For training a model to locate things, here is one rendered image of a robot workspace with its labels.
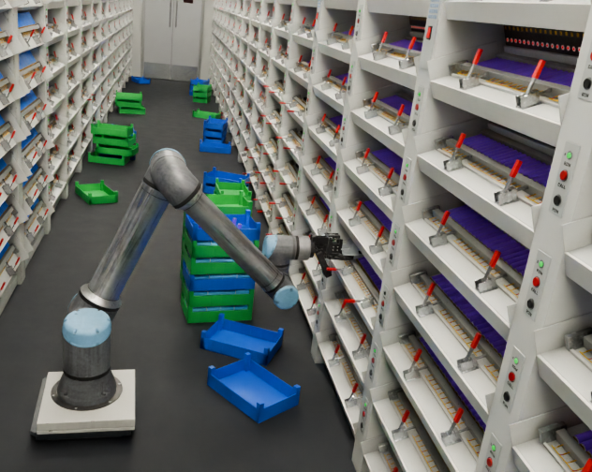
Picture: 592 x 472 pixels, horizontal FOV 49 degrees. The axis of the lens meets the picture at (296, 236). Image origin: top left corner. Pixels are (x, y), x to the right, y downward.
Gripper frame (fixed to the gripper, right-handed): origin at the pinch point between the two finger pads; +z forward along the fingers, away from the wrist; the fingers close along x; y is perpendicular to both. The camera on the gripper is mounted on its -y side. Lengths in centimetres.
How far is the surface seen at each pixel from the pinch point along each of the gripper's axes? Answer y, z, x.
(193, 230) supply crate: -9, -60, 47
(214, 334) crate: -54, -49, 36
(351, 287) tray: -6.0, -7.0, -16.2
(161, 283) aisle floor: -54, -72, 90
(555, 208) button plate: 57, -9, -122
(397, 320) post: 2, -5, -57
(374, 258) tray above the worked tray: 13.0, -7.6, -35.8
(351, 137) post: 41.8, -5.5, 12.7
